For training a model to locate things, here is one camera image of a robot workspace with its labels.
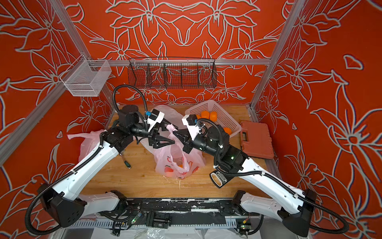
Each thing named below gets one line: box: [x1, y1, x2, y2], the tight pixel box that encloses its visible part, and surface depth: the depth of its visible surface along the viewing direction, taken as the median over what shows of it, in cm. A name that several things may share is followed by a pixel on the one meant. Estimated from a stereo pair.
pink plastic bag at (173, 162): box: [154, 123, 206, 180], surface depth 68 cm
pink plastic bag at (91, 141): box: [66, 129, 108, 162], surface depth 83 cm
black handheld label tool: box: [209, 169, 231, 189], surface depth 83 cm
